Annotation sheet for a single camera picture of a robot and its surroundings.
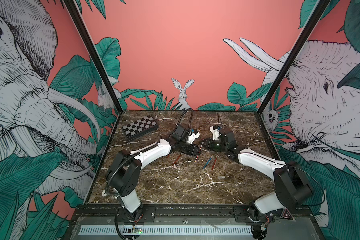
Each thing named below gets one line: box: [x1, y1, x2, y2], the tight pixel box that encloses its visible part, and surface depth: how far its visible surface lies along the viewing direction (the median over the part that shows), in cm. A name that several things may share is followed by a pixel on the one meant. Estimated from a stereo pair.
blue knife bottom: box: [203, 155, 213, 170], surface depth 95 cm
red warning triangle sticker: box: [280, 208, 296, 221], surface depth 76 cm
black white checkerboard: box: [122, 115, 159, 141], surface depth 107 cm
